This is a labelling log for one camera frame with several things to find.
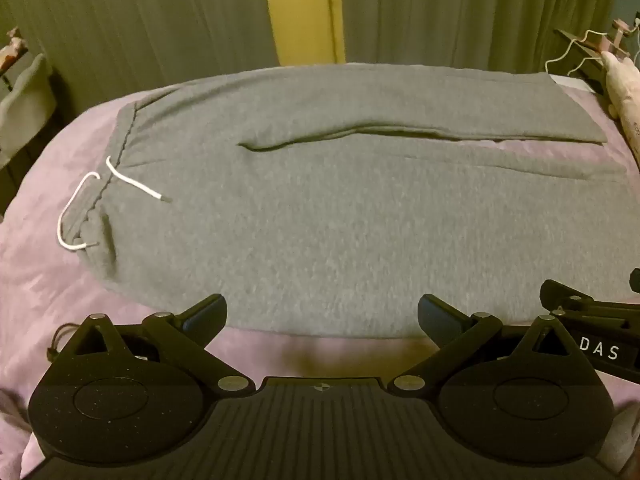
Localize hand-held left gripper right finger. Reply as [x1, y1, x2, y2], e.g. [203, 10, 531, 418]
[392, 294, 587, 396]

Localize small pink figurine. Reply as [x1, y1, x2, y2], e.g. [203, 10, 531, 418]
[0, 26, 27, 77]

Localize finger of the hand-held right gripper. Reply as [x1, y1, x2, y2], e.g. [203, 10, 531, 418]
[539, 279, 640, 317]

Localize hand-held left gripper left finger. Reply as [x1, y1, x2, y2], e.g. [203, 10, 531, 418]
[64, 294, 254, 397]

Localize grey-green curtain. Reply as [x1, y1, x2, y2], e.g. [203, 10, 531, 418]
[339, 0, 623, 77]
[0, 0, 280, 128]

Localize grey pants with white drawstring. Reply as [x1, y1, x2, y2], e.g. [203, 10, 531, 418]
[56, 64, 630, 340]

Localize white printed pillow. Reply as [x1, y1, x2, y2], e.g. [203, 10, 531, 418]
[599, 50, 640, 163]

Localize black cord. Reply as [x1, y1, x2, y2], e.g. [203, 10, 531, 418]
[44, 324, 72, 365]

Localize white wire hanger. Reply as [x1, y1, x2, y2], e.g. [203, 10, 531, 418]
[545, 16, 640, 77]

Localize pink plush blanket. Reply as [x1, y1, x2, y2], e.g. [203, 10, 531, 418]
[0, 62, 640, 480]

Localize grey cloth on chair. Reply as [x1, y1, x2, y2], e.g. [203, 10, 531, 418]
[0, 52, 57, 171]

